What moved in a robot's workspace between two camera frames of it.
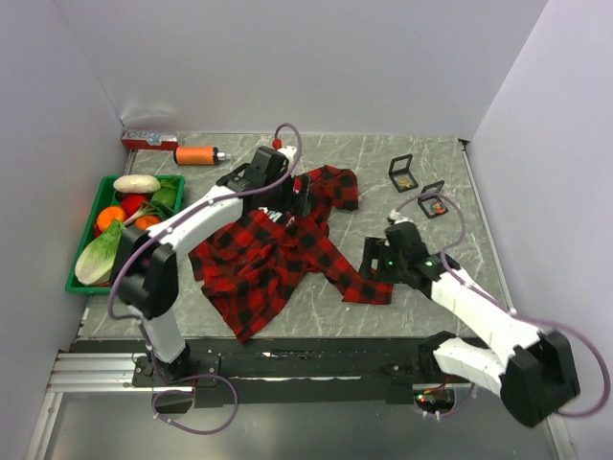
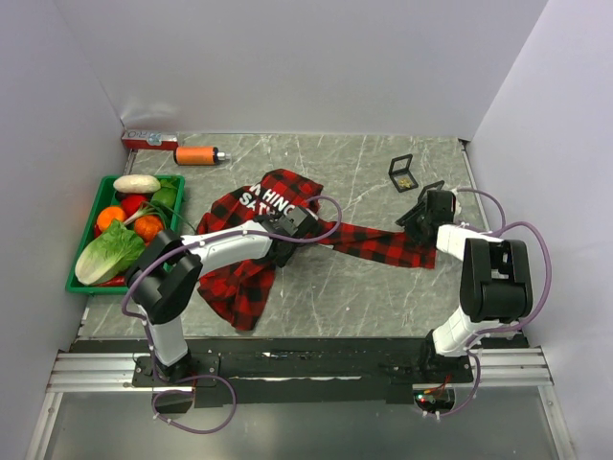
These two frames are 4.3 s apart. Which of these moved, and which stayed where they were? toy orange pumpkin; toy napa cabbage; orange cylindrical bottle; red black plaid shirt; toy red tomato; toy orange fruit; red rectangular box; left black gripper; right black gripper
Moved: left black gripper; red black plaid shirt; right black gripper
Stayed: toy orange pumpkin; toy napa cabbage; red rectangular box; toy orange fruit; toy red tomato; orange cylindrical bottle
